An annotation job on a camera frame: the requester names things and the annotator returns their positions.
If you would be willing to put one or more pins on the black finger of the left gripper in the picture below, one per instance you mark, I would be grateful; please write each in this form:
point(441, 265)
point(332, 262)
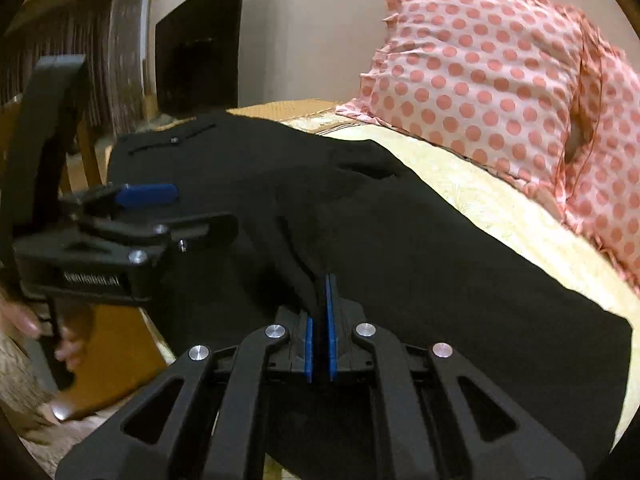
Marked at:
point(111, 237)

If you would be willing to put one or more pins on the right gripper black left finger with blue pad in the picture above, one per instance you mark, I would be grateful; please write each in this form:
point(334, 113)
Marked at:
point(203, 417)

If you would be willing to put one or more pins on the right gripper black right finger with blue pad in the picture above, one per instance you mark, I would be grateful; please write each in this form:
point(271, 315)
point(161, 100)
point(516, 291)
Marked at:
point(434, 414)

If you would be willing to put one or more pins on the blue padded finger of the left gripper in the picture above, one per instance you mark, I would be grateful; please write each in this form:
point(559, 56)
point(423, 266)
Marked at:
point(126, 196)

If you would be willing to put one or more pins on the black pants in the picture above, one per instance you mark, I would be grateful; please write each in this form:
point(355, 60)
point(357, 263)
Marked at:
point(212, 296)

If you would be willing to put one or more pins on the person's left hand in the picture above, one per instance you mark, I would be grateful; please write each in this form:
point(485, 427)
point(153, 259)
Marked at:
point(75, 322)

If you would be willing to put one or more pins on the black flat panel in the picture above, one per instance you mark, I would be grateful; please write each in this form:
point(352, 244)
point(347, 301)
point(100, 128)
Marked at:
point(197, 57)

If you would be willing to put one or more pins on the cream patterned bed cover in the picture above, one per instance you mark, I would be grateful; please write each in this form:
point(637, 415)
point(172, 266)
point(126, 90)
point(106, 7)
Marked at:
point(439, 249)

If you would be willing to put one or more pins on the pink polka dot pillow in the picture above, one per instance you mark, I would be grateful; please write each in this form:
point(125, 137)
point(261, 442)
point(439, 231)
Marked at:
point(601, 186)
point(494, 81)

